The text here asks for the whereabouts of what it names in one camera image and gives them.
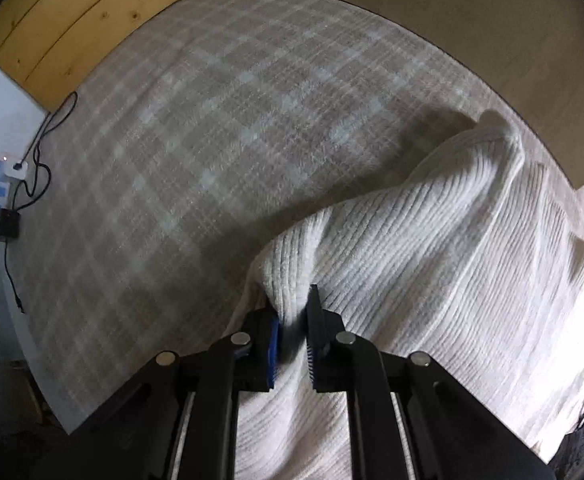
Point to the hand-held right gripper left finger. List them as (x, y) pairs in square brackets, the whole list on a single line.
[(272, 355)]

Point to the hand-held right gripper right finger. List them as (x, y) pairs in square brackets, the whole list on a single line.
[(313, 360)]

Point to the white ribbed knit cardigan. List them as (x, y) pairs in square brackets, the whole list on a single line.
[(421, 240)]

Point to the pink plaid blanket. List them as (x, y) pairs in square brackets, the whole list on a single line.
[(197, 135)]

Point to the black power adapter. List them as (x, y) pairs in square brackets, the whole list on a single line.
[(4, 225)]

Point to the white power strip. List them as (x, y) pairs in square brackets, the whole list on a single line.
[(2, 180)]

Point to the knotty pine wood panel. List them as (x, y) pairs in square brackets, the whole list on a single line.
[(72, 20)]

